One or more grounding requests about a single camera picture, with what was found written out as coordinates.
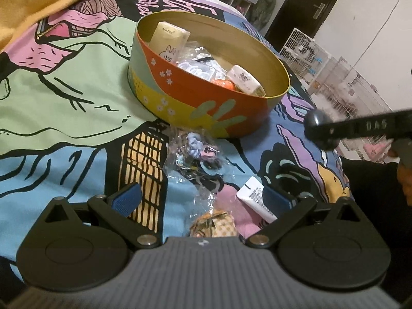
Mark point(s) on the checkered beige packet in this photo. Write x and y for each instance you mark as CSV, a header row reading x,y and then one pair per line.
x,y
214,225

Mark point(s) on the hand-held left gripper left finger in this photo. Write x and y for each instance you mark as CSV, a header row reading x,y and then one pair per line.
x,y
124,199

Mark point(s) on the pale yellow packet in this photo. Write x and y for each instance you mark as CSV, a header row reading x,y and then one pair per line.
x,y
169,41

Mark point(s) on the clear bag of hair accessories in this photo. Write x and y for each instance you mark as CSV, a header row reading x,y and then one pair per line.
x,y
196,154

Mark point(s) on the clear box of floss picks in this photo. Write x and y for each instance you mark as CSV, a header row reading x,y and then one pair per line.
x,y
196,69

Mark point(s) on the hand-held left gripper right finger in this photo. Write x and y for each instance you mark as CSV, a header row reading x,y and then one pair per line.
x,y
276,199

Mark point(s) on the small orange packet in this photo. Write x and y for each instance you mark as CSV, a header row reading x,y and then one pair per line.
x,y
225,84

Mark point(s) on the dark door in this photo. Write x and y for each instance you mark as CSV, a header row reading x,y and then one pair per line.
x,y
305,6

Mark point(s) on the white tube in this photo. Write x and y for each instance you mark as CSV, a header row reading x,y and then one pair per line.
x,y
254,196

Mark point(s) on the pink and white pet pen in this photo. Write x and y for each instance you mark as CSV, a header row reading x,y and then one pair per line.
x,y
354,93

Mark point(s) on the small tissue pack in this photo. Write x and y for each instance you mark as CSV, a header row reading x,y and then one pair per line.
x,y
246,79

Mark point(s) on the green jacket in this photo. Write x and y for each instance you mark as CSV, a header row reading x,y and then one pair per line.
x,y
262,9

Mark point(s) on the person's right hand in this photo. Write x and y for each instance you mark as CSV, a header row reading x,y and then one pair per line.
x,y
405,177

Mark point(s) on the round orange metal tin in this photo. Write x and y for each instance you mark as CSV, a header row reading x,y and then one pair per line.
x,y
193,103

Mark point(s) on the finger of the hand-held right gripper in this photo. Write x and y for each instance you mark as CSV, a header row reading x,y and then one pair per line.
x,y
318,122

